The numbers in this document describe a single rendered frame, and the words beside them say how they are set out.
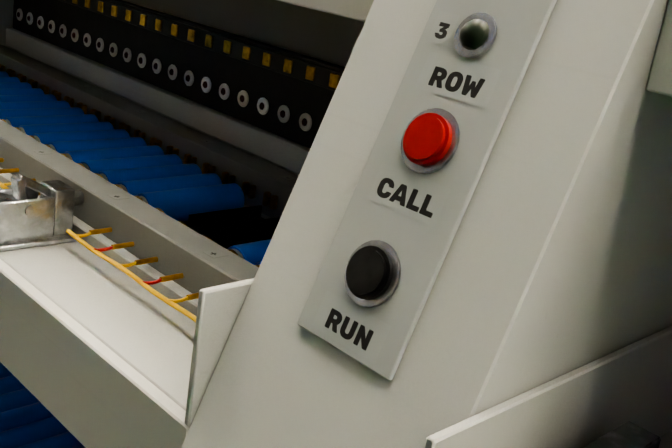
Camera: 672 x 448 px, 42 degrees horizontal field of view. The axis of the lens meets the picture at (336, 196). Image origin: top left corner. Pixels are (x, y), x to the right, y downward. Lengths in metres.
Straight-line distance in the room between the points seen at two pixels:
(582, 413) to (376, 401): 0.07
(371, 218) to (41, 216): 0.22
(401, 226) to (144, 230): 0.18
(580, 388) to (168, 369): 0.15
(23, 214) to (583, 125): 0.28
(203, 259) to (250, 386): 0.10
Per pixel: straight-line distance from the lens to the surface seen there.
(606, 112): 0.24
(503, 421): 0.25
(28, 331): 0.40
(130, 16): 0.68
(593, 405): 0.30
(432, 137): 0.25
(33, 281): 0.41
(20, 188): 0.44
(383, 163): 0.27
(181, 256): 0.39
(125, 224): 0.43
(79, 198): 0.46
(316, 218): 0.28
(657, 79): 0.25
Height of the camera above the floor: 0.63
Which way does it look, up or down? 1 degrees down
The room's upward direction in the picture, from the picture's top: 23 degrees clockwise
